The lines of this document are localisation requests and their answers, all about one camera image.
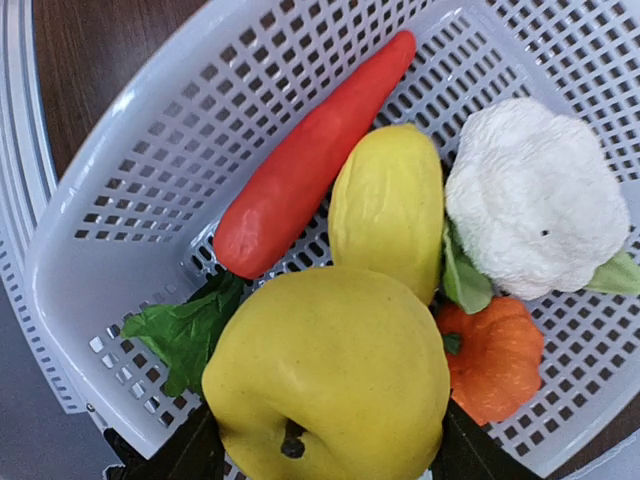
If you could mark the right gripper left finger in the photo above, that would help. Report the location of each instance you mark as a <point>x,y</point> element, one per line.
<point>194,451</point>

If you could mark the aluminium front rail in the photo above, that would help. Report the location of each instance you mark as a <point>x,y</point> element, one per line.
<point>28,182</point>

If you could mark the yellow wrinkled squash toy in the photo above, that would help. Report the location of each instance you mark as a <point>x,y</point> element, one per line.
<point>386,211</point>

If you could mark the orange pumpkin toy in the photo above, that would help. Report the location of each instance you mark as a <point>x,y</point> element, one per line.
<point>495,360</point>

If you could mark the green lettuce leaf toy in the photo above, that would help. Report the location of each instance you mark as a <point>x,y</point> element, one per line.
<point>185,336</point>

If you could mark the white cauliflower toy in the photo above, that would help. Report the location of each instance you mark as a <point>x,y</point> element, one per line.
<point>535,206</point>

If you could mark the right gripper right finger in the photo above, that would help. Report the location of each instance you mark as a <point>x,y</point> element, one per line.
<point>468,453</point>

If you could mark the yellow apple toy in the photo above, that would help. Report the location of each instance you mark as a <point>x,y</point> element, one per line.
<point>330,373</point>

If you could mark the orange carrot toy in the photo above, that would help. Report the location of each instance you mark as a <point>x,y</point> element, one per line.
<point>283,194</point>

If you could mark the white plastic basket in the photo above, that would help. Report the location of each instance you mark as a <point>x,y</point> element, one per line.
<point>131,222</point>

